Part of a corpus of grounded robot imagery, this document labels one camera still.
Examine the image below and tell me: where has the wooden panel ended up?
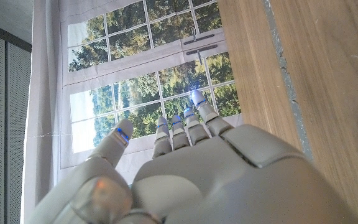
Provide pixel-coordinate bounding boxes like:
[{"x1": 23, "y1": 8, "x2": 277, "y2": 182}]
[{"x1": 262, "y1": 0, "x2": 314, "y2": 162}]

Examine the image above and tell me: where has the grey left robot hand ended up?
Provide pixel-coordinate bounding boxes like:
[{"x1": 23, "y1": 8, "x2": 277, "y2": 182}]
[{"x1": 26, "y1": 90, "x2": 358, "y2": 224}]

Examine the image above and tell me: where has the printed window backdrop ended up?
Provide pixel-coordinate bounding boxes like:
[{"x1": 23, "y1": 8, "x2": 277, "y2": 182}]
[{"x1": 20, "y1": 0, "x2": 244, "y2": 224}]

